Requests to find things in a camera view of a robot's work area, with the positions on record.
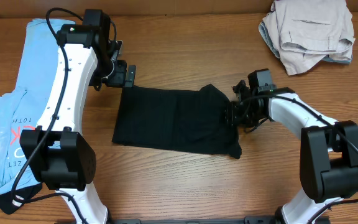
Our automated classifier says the black t-shirt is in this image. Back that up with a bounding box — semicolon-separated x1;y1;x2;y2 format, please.
112;84;242;159

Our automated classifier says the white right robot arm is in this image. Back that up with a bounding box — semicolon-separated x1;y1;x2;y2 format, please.
225;80;358;224

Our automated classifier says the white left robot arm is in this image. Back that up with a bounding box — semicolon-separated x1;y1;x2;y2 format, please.
20;22;135;223

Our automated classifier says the beige folded shirt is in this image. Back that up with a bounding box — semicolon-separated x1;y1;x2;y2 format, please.
259;0;356;75

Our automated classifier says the light blue printed t-shirt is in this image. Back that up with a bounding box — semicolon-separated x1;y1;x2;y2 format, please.
0;19;66;195

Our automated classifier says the black garment under blue shirt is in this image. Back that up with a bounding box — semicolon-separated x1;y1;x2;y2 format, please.
0;183;45;215

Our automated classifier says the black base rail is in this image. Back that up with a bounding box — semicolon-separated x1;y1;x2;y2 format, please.
108;216;279;224

